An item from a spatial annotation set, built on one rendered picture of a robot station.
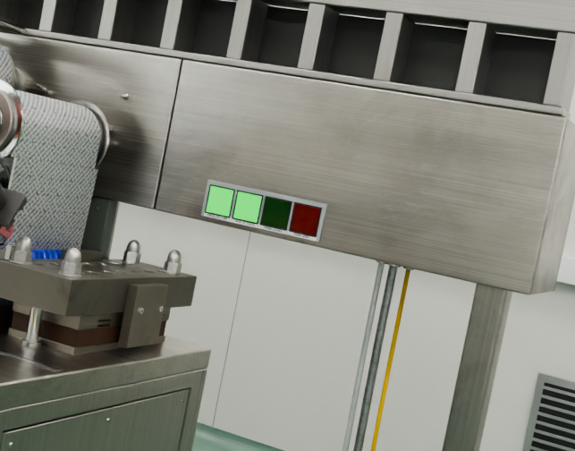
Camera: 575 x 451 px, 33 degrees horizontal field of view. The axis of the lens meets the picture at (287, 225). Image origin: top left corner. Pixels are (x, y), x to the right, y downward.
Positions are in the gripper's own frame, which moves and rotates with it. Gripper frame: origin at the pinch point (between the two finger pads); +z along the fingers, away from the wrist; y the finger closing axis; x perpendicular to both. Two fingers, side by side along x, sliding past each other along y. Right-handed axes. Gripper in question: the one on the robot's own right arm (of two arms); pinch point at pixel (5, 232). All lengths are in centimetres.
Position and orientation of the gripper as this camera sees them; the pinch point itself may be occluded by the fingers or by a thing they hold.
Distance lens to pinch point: 176.0
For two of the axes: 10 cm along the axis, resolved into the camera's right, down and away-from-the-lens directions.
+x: 3.5, -7.9, 4.9
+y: 9.3, 2.7, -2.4
